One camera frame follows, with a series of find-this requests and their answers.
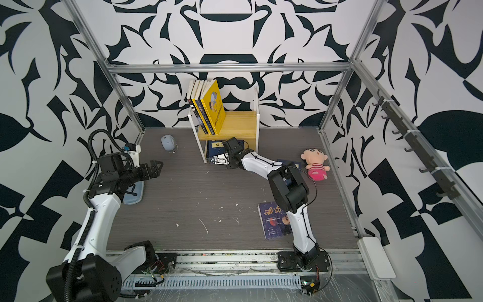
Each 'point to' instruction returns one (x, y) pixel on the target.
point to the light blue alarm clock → (169, 144)
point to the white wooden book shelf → (238, 125)
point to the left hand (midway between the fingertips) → (151, 162)
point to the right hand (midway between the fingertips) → (231, 150)
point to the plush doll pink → (315, 158)
